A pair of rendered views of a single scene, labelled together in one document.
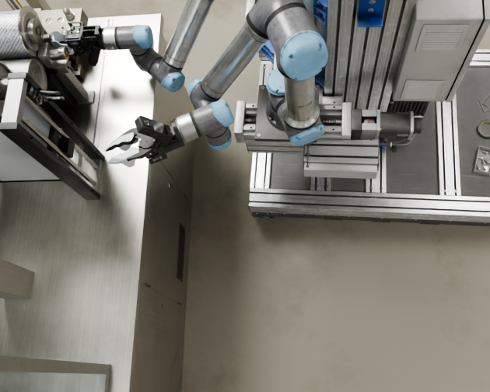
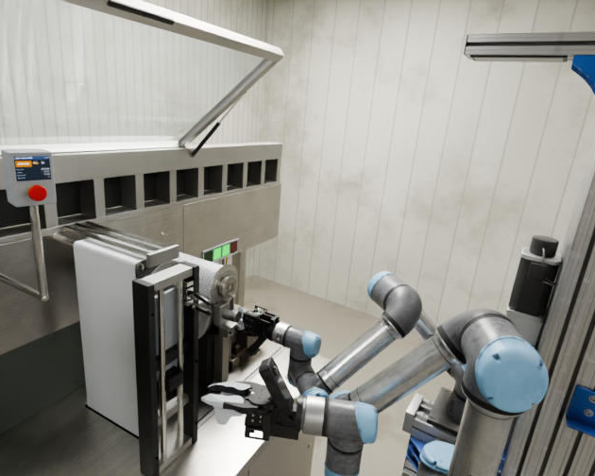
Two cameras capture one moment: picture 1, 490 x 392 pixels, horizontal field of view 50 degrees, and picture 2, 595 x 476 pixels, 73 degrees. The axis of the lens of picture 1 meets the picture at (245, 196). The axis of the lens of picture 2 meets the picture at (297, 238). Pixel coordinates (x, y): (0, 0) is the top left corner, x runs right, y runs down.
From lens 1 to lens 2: 0.71 m
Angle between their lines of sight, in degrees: 52
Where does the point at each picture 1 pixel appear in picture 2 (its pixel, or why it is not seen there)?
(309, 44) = (526, 351)
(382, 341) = not seen: outside the picture
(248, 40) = (431, 350)
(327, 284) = not seen: outside the picture
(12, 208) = (67, 435)
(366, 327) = not seen: outside the picture
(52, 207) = (102, 458)
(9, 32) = (209, 272)
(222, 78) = (380, 390)
